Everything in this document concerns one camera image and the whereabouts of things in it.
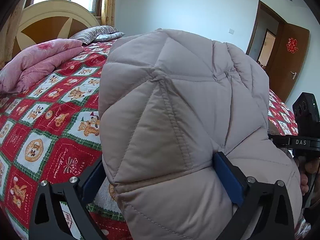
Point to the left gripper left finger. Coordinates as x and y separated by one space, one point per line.
47 220

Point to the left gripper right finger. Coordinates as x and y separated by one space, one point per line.
276 218

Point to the beige quilted puffer jacket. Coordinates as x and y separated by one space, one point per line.
169 100

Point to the person right hand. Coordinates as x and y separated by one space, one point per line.
304 168

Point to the brown wooden door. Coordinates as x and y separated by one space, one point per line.
281 62

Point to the red patchwork bed quilt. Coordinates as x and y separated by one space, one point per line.
51 132

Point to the red double happiness decoration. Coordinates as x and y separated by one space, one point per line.
292 45

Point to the pink folded blanket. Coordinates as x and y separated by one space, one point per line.
36 62

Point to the left yellow curtain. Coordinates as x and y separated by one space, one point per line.
9 32

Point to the yellow curtain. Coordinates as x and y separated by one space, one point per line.
9 32
108 12

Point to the striped grey pillow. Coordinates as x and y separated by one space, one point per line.
101 33

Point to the cream wooden headboard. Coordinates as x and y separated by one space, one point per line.
50 20

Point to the right yellow curtain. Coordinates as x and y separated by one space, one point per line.
108 12

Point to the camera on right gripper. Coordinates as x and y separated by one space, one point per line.
307 115

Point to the silver door handle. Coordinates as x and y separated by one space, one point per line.
294 74

